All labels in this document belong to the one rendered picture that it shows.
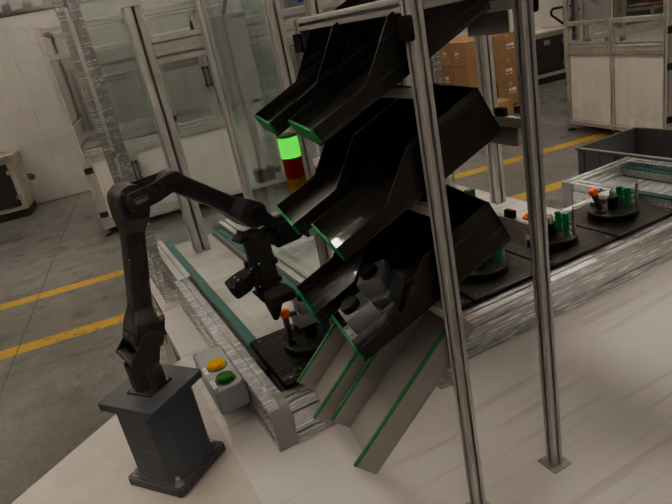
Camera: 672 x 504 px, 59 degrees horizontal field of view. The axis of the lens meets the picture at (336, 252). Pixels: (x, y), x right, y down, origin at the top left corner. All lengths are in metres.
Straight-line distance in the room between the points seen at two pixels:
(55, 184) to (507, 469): 8.72
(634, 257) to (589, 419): 0.62
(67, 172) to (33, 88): 1.20
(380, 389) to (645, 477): 0.46
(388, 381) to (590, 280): 0.77
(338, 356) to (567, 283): 0.68
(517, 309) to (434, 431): 0.40
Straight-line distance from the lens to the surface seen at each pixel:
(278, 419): 1.24
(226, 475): 1.28
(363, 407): 1.07
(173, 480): 1.28
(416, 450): 1.21
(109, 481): 1.40
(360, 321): 0.86
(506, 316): 1.48
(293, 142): 1.44
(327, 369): 1.18
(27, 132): 9.38
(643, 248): 1.79
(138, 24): 2.25
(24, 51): 9.32
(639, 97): 6.44
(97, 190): 6.57
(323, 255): 1.54
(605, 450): 1.21
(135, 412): 1.19
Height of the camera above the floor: 1.65
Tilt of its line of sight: 21 degrees down
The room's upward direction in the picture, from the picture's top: 12 degrees counter-clockwise
